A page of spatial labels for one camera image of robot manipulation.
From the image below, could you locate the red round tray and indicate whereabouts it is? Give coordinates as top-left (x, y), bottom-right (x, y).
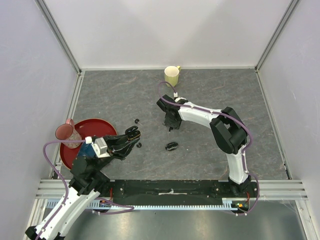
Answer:
top-left (59, 118), bottom-right (117, 170)

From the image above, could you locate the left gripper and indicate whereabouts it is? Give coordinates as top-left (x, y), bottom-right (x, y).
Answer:
top-left (91, 131), bottom-right (141, 174)

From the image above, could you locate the yellow-green mug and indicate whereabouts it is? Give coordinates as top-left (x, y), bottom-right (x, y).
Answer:
top-left (164, 66), bottom-right (181, 87)

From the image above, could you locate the pink floral mug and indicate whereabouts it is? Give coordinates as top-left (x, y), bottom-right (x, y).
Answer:
top-left (55, 118), bottom-right (82, 149)

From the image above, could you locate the slotted cable duct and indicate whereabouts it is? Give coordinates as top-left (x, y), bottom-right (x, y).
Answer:
top-left (84, 197), bottom-right (251, 211)

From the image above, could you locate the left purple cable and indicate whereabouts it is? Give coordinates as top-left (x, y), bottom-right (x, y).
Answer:
top-left (34, 136), bottom-right (93, 240)

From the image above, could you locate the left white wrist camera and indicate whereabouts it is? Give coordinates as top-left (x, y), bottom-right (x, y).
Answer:
top-left (92, 137), bottom-right (110, 158)

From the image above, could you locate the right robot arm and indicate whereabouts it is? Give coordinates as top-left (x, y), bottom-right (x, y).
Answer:
top-left (156, 94), bottom-right (255, 197)

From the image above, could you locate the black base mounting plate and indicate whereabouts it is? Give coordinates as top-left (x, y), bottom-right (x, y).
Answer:
top-left (100, 179), bottom-right (257, 199)

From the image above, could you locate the purple cable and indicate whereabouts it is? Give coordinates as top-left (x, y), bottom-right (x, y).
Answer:
top-left (157, 81), bottom-right (261, 216)
top-left (34, 136), bottom-right (93, 240)

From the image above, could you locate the black marbled charging case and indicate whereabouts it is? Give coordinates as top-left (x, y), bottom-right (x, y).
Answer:
top-left (165, 141), bottom-right (179, 152)

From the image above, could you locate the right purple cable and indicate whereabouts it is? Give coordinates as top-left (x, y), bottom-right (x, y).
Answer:
top-left (157, 81), bottom-right (261, 216)

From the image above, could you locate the blue plate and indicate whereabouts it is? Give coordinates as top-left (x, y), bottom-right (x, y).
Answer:
top-left (76, 143), bottom-right (96, 159)

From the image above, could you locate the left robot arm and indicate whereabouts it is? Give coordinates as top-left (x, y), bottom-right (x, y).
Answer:
top-left (25, 130), bottom-right (141, 240)

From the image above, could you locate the black glossy charging case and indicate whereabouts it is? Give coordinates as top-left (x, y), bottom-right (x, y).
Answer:
top-left (125, 125), bottom-right (141, 141)

